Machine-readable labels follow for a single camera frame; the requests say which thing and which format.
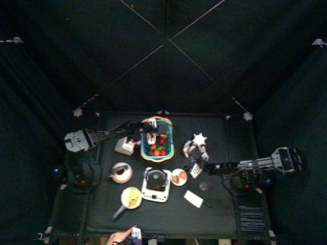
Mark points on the purple and white object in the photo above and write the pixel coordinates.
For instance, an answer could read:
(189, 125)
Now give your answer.
(137, 233)

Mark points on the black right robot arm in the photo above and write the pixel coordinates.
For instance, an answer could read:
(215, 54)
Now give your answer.
(263, 163)

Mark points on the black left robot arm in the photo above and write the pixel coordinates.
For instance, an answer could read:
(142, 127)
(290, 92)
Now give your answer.
(83, 140)

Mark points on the person hand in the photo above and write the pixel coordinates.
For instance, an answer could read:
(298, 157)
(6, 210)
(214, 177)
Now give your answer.
(118, 237)

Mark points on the red toy pepper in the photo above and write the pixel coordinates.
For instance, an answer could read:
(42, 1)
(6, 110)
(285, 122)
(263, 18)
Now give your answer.
(162, 140)

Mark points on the orange toy carrot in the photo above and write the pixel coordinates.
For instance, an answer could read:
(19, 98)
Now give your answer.
(153, 147)

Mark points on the white dotted toy card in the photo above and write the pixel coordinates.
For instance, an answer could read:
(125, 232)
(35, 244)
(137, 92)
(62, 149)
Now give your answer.
(195, 171)

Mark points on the teal basket with orange rim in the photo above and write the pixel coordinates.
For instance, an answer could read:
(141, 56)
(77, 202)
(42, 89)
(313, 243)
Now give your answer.
(143, 150)

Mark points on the white star-shaped toy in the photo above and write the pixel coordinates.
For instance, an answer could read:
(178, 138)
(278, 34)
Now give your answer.
(199, 139)

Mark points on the red toy tomato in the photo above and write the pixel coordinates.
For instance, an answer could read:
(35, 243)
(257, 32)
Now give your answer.
(163, 152)

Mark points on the orange-brown toy bun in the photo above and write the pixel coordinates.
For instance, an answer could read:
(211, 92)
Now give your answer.
(175, 179)
(183, 175)

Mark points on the white toy toaster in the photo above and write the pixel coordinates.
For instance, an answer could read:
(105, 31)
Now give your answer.
(125, 146)

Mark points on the small round grey toy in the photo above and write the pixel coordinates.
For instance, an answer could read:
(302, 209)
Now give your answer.
(205, 186)

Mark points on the small white plate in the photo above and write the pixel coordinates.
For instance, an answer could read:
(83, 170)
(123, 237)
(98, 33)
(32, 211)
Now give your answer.
(179, 183)

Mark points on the toy pot with black lid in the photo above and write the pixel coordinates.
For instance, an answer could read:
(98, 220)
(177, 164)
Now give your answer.
(157, 178)

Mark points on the yellow toy food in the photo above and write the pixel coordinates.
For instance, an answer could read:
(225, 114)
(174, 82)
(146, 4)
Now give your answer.
(134, 196)

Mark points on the yellow bowl with spoon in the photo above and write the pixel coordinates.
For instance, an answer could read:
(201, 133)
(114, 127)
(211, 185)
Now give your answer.
(126, 200)

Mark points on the printed label sticker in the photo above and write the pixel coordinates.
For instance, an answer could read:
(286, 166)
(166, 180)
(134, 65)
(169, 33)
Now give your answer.
(251, 218)

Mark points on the white frame bracket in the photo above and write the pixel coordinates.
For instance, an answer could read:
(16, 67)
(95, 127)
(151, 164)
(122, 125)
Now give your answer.
(319, 42)
(247, 115)
(15, 40)
(78, 112)
(163, 112)

